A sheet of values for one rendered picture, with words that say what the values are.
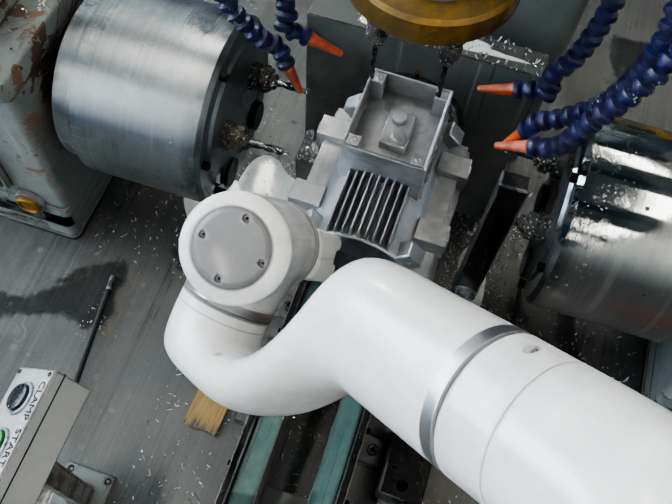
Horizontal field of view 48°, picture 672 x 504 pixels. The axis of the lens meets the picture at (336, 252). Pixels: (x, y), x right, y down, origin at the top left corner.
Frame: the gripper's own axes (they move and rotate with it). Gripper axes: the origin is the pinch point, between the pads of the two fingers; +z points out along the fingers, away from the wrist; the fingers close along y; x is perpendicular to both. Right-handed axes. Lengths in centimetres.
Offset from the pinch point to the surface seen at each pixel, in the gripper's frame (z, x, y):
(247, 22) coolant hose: -4.1, 21.1, -11.8
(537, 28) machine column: 18.7, 34.9, 19.2
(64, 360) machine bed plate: 17.7, -27.1, -30.4
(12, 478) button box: -15.5, -29.3, -18.3
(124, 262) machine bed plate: 26.1, -12.5, -29.0
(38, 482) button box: -13.2, -30.0, -16.6
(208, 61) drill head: 1.1, 16.6, -16.5
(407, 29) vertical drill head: -13.8, 22.4, 5.8
